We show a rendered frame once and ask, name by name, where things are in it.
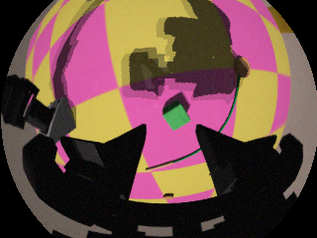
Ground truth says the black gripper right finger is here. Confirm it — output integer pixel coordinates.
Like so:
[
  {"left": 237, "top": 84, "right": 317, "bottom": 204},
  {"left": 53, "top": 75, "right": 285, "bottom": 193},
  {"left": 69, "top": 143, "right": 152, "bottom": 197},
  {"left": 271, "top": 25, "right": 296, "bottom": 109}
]
[{"left": 195, "top": 124, "right": 277, "bottom": 195}]

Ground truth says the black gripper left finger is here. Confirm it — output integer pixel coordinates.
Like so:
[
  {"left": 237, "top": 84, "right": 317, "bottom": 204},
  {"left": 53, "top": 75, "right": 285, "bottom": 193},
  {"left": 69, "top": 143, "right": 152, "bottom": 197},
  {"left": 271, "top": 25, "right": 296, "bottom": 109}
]
[{"left": 60, "top": 123, "right": 147, "bottom": 199}]

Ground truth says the green cube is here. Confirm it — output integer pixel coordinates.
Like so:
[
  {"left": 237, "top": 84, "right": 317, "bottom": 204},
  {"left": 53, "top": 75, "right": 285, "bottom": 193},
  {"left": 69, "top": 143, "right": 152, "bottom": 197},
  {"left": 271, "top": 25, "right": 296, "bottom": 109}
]
[{"left": 162, "top": 100, "right": 190, "bottom": 131}]

